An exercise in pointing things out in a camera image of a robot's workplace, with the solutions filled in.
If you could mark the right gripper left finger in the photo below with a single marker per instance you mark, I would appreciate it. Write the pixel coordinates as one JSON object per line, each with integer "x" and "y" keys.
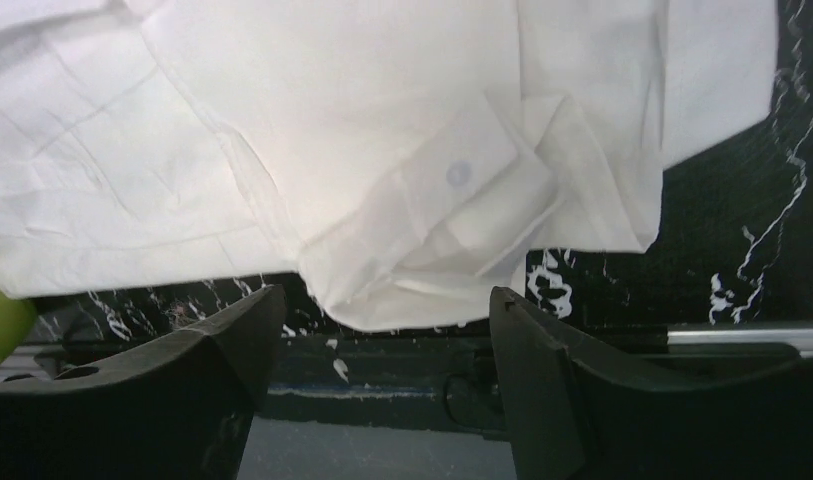
{"x": 177, "y": 407}

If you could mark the white cloth sheet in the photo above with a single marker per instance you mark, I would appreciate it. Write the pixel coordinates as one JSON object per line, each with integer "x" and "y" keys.
{"x": 402, "y": 157}

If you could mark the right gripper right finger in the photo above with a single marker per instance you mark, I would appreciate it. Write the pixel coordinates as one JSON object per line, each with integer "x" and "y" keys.
{"x": 732, "y": 402}

